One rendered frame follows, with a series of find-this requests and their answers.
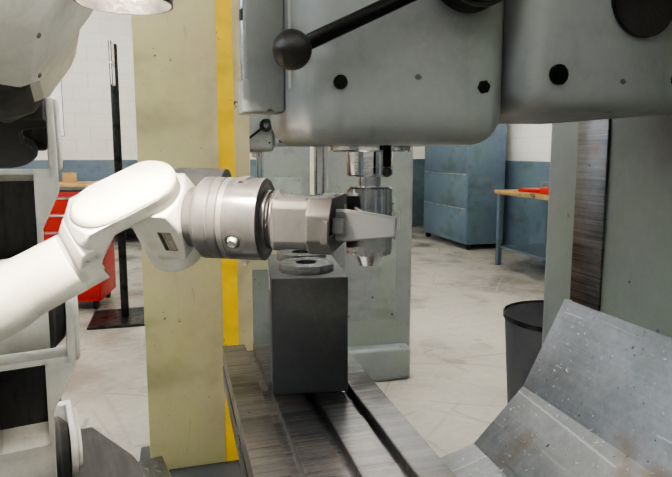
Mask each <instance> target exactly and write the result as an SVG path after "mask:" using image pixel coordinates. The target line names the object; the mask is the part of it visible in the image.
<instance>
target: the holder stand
mask: <svg viewBox="0 0 672 477"><path fill-rule="evenodd" d="M268 301H269V352H270V366H271V380H272V393H273V394H274V395H282V394H300V393H317V392H335V391H347V389H348V277H347V275H346V274H345V273H344V271H343V270H342V269H341V267H340V266H339V265H338V263H337V262H336V261H335V259H334V258H333V257H332V255H321V254H309V253H308V252H307V251H305V250H294V249H282V250H279V251H277V254H271V255H270V256H269V258H268Z"/></svg>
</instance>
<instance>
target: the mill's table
mask: <svg viewBox="0 0 672 477"><path fill-rule="evenodd" d="M222 349H223V385H224V390H225V395H226V400H227V405H228V409H229V414H230V419H231V424H232V429H233V434H234V439H235V443H236V448H237V453H238V458H239V463H240V468H241V473H242V477H456V476H455V475H454V473H453V472H452V471H451V470H450V469H449V468H448V466H447V465H446V464H445V463H444V462H443V461H442V460H441V458H440V457H439V456H438V455H437V454H436V453H435V451H434V450H433V449H432V448H431V447H430V446H429V445H428V443H427V442H426V441H425V440H424V439H423V438H422V436H421V435H420V434H419V433H418V432H417V431H416V430H415V428H414V427H413V426H412V425H411V424H410V423H409V421H408V420H407V419H406V418H405V417H404V416H403V415H402V413H401V412H400V411H399V410H398V409H397V408H396V406H395V405H394V404H393V403H392V402H391V401H390V400H389V398H388V397H387V396H386V395H385V394H384V393H383V391H382V390H381V389H380V388H379V387H378V386H377V385H376V383H375V382H374V381H373V380H372V379H371V378H370V376H369V375H368V374H367V373H366V372H365V371H364V370H363V368H362V367H361V366H360V365H359V364H358V363H357V361H356V360H355V359H354V358H353V357H352V356H351V355H350V353H349V352H348V389H347V391H335V392H317V393H300V394H282V395H274V394H273V393H272V380H271V366H270V352H269V342H265V343H254V344H253V350H251V351H247V349H246V346H245V345H244V344H242V345H230V346H223V347H222Z"/></svg>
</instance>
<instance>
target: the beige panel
mask: <svg viewBox="0 0 672 477"><path fill-rule="evenodd" d="M131 19H132V42H133V65H134V89H135V112H136V136H137V159H138V163H139V162H143V161H161V162H164V163H167V164H169V165H170V166H171V167H172V168H216V169H229V170H230V172H231V175H232V177H243V176H250V138H249V115H240V114H239V109H238V85H239V83H240V34H239V0H173V9H172V10H171V11H169V12H166V13H162V14H155V15H131ZM141 252H142V276H143V299H144V323H145V346H146V369H147V393H148V416H149V440H150V446H144V447H141V452H140V461H141V460H145V459H149V458H154V457H158V456H162V457H163V459H164V461H165V463H166V466H167V468H168V470H169V472H170V475H171V477H242V473H241V468H240V463H239V458H238V453H237V448H236V443H235V439H234V434H233V429H232V424H231V419H230V414H229V409H228V405H227V400H226V395H225V390H224V385H223V349H222V347H223V346H230V345H242V344H244V345H245V346H246V349H247V351H251V350H253V300H252V260H249V262H248V265H242V262H241V260H240V259H220V258H204V257H202V256H201V257H200V258H199V260H198V261H197V262H196V263H194V264H193V265H192V266H190V267H188V268H186V269H184V270H181V271H178V272H163V271H160V270H158V269H157V268H155V267H154V266H153V264H152V263H151V261H150V259H149V257H148V256H147V254H146V252H145V250H144V248H143V247H142V245H141Z"/></svg>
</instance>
